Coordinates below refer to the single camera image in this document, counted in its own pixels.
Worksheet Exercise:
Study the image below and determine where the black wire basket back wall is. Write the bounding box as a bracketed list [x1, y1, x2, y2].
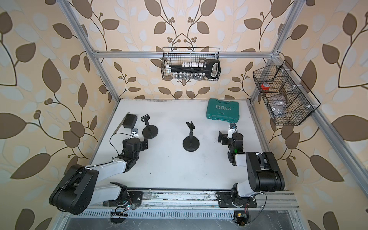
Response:
[161, 46, 221, 81]

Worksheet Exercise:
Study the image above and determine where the small black box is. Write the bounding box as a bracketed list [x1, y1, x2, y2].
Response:
[122, 114, 138, 129]

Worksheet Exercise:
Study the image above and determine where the red item in basket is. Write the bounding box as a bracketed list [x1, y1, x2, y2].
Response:
[261, 82, 271, 92]

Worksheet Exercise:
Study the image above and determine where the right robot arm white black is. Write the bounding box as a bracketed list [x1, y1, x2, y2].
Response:
[216, 132, 285, 208]

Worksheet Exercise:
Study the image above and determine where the black round stand base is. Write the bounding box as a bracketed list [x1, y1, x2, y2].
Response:
[142, 125, 158, 139]

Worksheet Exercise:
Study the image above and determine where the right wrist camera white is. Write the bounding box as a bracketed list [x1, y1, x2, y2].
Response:
[227, 123, 238, 139]

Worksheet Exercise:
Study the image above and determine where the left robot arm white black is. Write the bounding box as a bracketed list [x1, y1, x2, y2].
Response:
[49, 138, 148, 215]

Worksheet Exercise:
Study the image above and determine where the plastic bag in basket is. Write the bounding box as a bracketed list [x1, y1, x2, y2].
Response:
[268, 95, 287, 116]

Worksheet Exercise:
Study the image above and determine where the socket set rail black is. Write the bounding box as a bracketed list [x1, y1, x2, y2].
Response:
[161, 59, 221, 81]

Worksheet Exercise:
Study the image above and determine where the black wire basket right wall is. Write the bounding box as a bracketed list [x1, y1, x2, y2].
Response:
[253, 60, 321, 126]

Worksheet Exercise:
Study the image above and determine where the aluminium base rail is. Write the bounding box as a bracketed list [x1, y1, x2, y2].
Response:
[76, 189, 301, 223]

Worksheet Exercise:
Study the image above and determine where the black wire basket wall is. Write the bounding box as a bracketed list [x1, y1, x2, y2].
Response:
[161, 46, 221, 81]
[253, 60, 321, 126]

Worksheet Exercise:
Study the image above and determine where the black microphone stand pole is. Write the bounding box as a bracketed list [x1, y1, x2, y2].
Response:
[140, 114, 150, 128]

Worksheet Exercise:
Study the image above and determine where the green plastic tool case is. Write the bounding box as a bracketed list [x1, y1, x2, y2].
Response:
[206, 98, 240, 123]

